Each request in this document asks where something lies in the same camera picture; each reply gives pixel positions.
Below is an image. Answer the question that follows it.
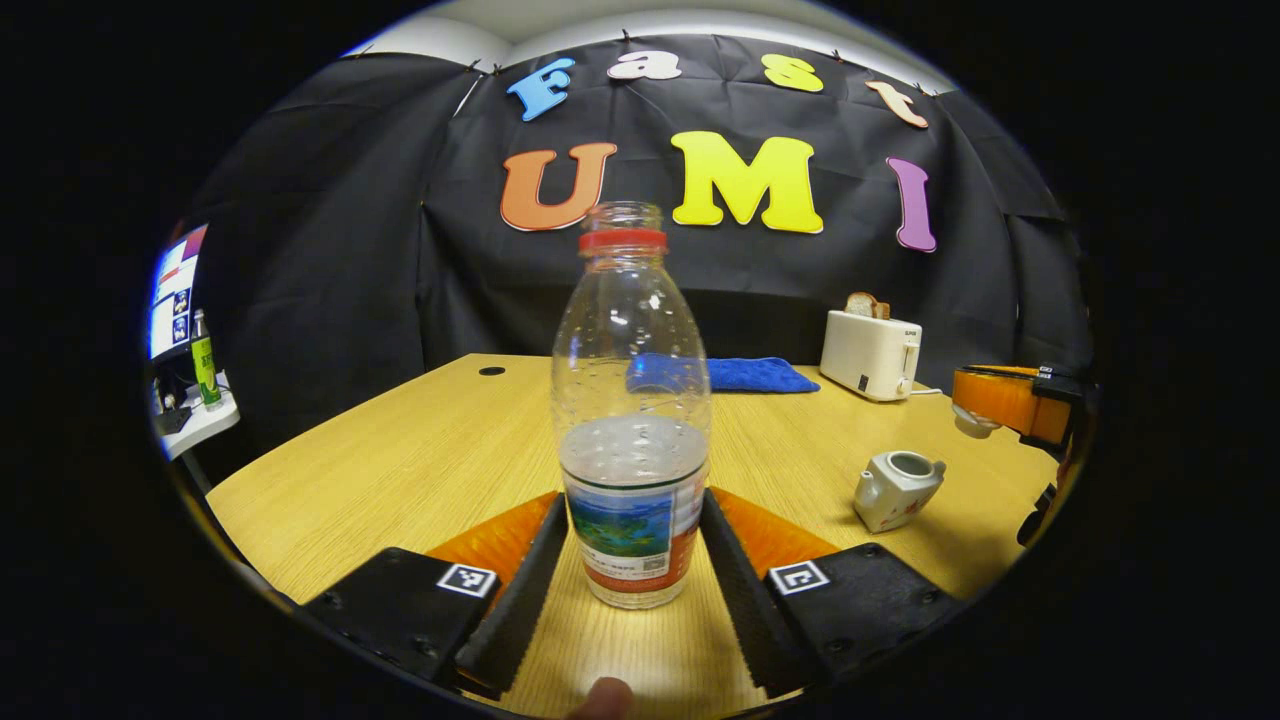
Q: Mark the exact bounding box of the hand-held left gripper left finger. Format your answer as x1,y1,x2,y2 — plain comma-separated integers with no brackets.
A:
296,488,571,701

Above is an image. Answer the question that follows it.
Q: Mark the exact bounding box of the white side desk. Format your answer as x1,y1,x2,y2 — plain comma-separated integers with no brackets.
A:
150,372,241,461

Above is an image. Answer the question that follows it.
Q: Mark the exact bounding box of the computer monitor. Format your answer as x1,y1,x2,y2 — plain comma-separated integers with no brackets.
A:
148,224,209,363

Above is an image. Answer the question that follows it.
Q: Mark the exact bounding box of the blue towel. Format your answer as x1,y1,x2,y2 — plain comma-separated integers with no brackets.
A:
627,353,821,394

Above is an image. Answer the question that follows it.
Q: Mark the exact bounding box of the clear plastic water bottle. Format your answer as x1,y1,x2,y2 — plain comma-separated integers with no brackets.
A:
551,201,713,610

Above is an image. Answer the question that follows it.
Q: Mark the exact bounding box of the green bottle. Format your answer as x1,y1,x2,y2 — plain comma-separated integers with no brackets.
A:
190,309,223,409

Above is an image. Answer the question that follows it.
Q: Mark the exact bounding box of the white ceramic teacup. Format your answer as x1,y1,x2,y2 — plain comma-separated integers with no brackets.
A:
853,451,947,534

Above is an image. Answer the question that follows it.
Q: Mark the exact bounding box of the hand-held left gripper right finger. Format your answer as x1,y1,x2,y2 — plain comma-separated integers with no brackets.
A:
698,486,969,699

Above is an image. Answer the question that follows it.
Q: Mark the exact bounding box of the white toaster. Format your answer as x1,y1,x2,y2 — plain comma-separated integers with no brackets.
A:
820,309,923,403

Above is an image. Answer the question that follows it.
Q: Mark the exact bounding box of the black backdrop cloth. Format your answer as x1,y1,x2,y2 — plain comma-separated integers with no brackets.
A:
185,35,1096,481

